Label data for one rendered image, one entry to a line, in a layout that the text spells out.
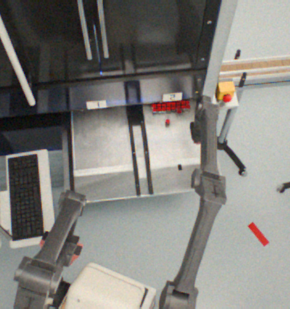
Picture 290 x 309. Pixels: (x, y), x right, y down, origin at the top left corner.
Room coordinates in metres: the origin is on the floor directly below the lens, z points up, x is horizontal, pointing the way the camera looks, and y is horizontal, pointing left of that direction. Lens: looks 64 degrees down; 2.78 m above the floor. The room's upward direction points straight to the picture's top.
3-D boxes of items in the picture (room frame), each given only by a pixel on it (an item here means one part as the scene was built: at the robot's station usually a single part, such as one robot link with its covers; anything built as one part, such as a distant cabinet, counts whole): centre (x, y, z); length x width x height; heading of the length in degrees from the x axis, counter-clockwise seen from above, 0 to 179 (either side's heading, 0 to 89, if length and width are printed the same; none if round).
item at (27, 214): (0.69, 0.55, 0.82); 0.40 x 0.14 x 0.02; 10
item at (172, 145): (1.00, -0.13, 0.90); 0.34 x 0.26 x 0.04; 7
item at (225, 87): (1.15, -0.36, 1.00); 0.08 x 0.07 x 0.07; 7
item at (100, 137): (0.96, 0.21, 0.90); 0.34 x 0.26 x 0.04; 7
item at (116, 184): (0.91, 0.03, 0.87); 0.70 x 0.48 x 0.02; 97
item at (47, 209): (0.69, 0.57, 0.79); 0.45 x 0.28 x 0.03; 10
